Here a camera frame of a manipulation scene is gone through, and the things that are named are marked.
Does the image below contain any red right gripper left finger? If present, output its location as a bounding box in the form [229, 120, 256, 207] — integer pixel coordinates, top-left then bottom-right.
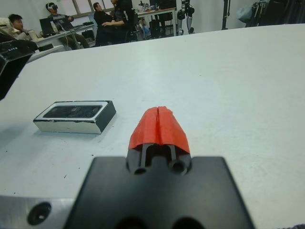
[126, 106, 160, 175]

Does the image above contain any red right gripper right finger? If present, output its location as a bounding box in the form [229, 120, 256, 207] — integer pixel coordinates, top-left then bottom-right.
[157, 105, 193, 176]

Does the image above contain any black camera box lid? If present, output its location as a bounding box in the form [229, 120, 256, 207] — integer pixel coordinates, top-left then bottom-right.
[0, 39, 39, 101]

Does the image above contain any silver humanoid robot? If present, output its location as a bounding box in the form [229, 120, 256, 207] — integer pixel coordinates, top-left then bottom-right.
[176, 0, 195, 35]

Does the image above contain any standing person in black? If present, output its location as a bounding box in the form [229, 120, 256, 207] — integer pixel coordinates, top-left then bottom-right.
[95, 0, 135, 46]

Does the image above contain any wooden top desk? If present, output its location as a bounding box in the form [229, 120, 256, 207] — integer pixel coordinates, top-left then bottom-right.
[135, 7, 177, 39]

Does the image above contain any seated person in black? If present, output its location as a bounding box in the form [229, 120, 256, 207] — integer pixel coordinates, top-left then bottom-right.
[93, 2, 115, 47]

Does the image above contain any white side table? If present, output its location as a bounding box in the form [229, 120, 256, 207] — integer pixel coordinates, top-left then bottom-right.
[26, 44, 66, 64]

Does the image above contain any black pole stand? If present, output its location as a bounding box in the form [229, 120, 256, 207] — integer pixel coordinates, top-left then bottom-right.
[221, 0, 231, 31]

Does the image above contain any grey office desk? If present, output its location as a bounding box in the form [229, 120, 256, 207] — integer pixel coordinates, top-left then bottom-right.
[34, 23, 96, 51]

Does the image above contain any light blue bag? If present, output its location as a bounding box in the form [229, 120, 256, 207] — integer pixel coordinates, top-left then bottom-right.
[237, 4, 253, 23]

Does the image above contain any person wearing VR headset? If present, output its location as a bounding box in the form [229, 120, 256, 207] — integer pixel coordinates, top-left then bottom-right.
[45, 2, 90, 50]

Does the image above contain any black laptop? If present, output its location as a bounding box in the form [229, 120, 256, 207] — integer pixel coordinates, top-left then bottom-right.
[39, 18, 57, 36]

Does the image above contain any dark clothes rack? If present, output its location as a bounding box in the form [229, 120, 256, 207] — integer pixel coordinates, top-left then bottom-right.
[245, 0, 305, 27]

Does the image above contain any person in beige jacket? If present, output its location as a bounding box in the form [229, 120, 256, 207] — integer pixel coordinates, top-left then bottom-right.
[0, 13, 36, 41]

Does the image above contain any white camera box base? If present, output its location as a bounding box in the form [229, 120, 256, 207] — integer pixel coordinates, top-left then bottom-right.
[32, 100, 117, 134]

